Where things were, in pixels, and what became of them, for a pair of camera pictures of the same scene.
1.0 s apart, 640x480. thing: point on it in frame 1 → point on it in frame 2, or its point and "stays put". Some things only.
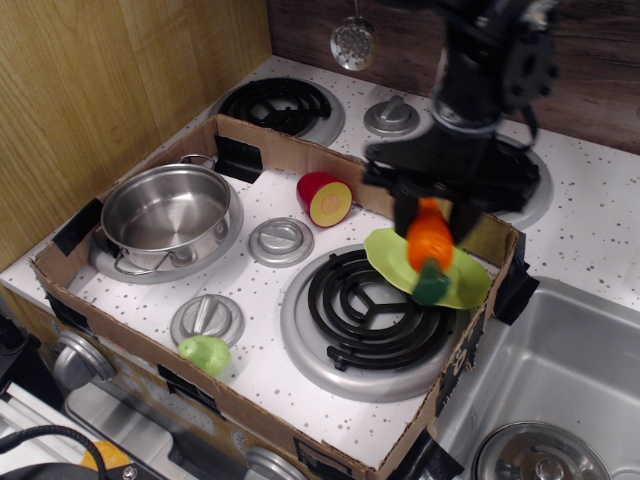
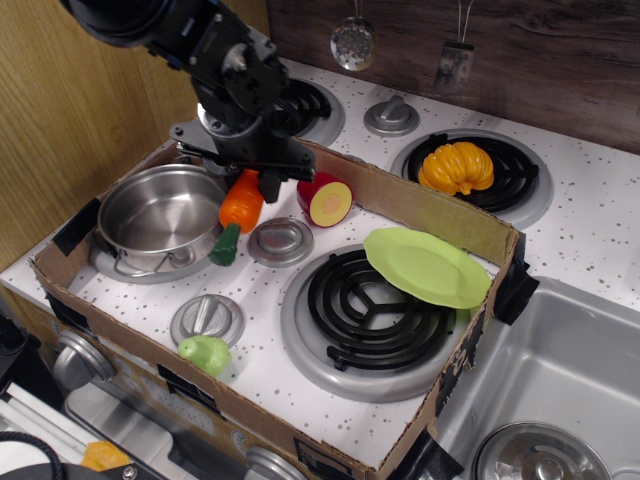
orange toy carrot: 430,247 → 238,212
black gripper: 480,166 → 245,142
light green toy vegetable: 209,352 stays put
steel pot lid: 537,451 stays put
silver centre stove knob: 282,242 stays put
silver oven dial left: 78,363 stays put
